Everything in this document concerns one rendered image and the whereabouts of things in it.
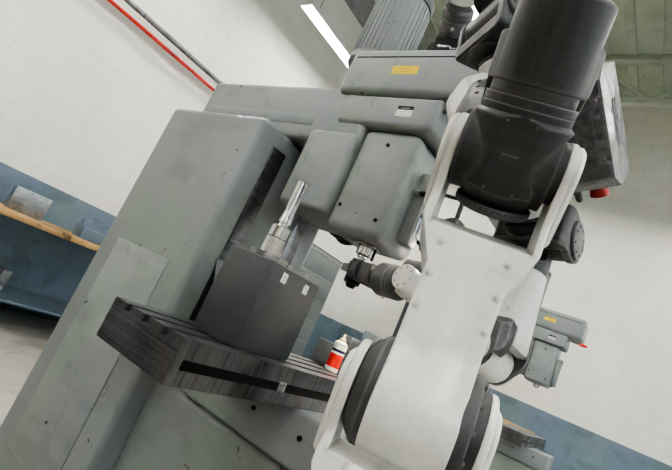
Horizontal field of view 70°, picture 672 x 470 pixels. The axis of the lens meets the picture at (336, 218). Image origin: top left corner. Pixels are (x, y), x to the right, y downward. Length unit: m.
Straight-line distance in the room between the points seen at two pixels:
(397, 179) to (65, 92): 4.36
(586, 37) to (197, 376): 0.77
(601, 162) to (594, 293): 7.13
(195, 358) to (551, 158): 0.64
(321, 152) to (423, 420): 1.00
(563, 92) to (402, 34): 1.10
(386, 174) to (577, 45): 0.77
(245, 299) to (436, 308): 0.48
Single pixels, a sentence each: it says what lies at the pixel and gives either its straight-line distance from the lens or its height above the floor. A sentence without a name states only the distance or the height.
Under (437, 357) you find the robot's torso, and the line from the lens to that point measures 0.61.
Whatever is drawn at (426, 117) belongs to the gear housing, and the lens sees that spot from 1.34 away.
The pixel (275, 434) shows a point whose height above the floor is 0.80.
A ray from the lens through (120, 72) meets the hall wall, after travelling 5.54.
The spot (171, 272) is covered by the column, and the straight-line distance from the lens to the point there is 1.48.
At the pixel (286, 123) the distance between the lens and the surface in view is 1.63.
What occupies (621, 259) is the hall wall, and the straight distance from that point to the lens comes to 8.09.
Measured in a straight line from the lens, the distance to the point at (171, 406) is 1.44.
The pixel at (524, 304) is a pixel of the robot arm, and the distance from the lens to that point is 1.01.
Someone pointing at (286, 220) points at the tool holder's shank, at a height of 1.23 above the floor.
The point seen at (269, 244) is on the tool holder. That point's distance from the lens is 1.05.
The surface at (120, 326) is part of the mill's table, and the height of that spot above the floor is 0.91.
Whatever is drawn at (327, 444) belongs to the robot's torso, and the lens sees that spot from 0.65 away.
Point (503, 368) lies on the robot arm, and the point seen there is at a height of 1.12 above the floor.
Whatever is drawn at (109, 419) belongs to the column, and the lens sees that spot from 1.51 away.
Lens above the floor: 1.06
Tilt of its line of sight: 12 degrees up
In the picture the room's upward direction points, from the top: 24 degrees clockwise
